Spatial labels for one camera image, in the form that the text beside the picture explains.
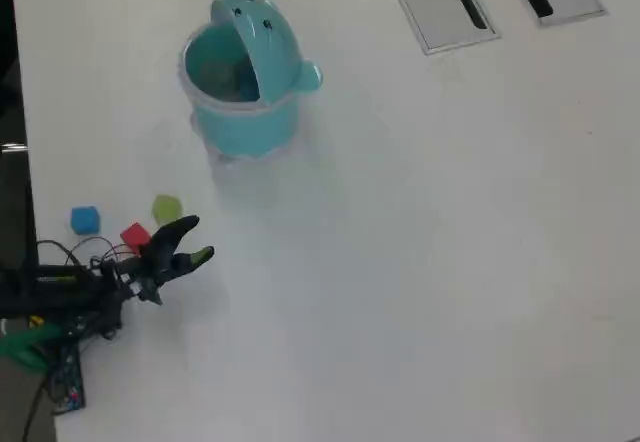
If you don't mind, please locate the teal animal shaped bin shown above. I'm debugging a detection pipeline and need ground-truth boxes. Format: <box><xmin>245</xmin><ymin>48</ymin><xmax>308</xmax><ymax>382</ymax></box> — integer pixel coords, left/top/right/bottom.
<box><xmin>177</xmin><ymin>0</ymin><xmax>324</xmax><ymax>163</ymax></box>

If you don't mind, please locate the green table clamp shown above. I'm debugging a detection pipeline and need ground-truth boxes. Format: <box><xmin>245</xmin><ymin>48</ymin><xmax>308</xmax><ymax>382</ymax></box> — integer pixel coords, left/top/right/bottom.
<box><xmin>0</xmin><ymin>322</ymin><xmax>65</xmax><ymax>376</ymax></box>

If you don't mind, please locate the thin black wire bundle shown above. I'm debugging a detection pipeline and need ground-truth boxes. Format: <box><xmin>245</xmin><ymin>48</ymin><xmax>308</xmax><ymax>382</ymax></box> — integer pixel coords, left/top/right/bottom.
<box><xmin>37</xmin><ymin>234</ymin><xmax>139</xmax><ymax>277</ymax></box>

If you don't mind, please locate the blue circuit board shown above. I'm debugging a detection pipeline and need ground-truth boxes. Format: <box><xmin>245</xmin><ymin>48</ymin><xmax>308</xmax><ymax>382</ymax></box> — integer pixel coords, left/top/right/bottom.
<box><xmin>48</xmin><ymin>345</ymin><xmax>87</xmax><ymax>416</ymax></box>

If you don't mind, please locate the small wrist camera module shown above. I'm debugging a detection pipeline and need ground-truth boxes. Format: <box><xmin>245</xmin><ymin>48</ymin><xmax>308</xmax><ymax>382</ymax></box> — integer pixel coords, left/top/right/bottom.
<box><xmin>130</xmin><ymin>279</ymin><xmax>164</xmax><ymax>307</ymax></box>

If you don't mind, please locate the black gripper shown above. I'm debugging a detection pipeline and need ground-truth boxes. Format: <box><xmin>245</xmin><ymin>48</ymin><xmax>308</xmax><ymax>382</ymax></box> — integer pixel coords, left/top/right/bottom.
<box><xmin>118</xmin><ymin>214</ymin><xmax>217</xmax><ymax>286</ymax></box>

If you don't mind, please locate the black power cable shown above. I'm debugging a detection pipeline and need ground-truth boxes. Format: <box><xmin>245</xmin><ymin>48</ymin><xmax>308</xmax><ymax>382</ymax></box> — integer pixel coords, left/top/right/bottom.
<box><xmin>18</xmin><ymin>376</ymin><xmax>50</xmax><ymax>442</ymax></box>

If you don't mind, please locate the green cube block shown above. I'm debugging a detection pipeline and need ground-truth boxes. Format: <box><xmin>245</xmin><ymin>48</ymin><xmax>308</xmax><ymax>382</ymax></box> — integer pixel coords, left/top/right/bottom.
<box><xmin>151</xmin><ymin>193</ymin><xmax>184</xmax><ymax>228</ymax></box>

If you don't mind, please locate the red cube block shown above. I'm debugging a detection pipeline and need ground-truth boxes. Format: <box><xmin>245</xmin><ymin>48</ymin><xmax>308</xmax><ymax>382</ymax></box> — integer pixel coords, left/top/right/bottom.
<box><xmin>119</xmin><ymin>221</ymin><xmax>153</xmax><ymax>256</ymax></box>

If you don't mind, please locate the blue cube block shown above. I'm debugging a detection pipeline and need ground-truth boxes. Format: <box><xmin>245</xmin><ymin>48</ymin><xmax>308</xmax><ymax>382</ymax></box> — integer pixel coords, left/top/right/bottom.
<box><xmin>69</xmin><ymin>205</ymin><xmax>102</xmax><ymax>236</ymax></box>

